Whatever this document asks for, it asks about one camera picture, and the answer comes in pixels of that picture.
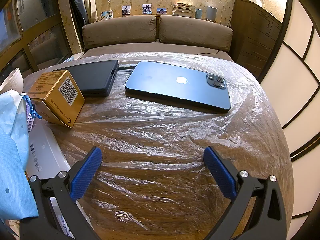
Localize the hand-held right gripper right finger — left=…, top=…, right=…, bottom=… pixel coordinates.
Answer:
left=203, top=146, right=288, bottom=240

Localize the white rectangular box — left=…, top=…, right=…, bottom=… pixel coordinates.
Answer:
left=25, top=122, right=94, bottom=240

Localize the black flat case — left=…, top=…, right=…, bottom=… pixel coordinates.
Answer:
left=52, top=59, right=119, bottom=98

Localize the blue string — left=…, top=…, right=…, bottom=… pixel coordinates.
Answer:
left=21, top=92, right=42, bottom=120

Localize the brown cardboard box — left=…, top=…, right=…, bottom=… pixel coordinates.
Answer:
left=26, top=70, right=85, bottom=128

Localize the brown sofa back cushion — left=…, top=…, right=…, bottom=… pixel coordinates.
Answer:
left=159, top=15, right=233, bottom=52
left=82, top=15, right=157, bottom=50

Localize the beige curtain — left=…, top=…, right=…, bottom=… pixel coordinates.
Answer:
left=66, top=0, right=97, bottom=53

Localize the blue smartphone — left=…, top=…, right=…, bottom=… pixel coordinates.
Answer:
left=125, top=61, right=232, bottom=113

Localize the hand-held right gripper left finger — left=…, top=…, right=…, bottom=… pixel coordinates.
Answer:
left=19, top=147, right=103, bottom=240

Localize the white panel sliding door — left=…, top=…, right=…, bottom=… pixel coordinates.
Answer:
left=257, top=0, right=320, bottom=220

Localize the stack of books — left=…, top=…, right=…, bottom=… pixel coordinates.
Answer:
left=172, top=2, right=197, bottom=18

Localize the grey cylinder speaker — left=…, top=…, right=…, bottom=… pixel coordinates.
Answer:
left=206, top=6, right=217, bottom=21

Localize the wooden framed window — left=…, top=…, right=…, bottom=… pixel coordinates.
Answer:
left=0, top=0, right=73, bottom=73

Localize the dark wooden cabinet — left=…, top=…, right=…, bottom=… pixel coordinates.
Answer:
left=230, top=0, right=283, bottom=78

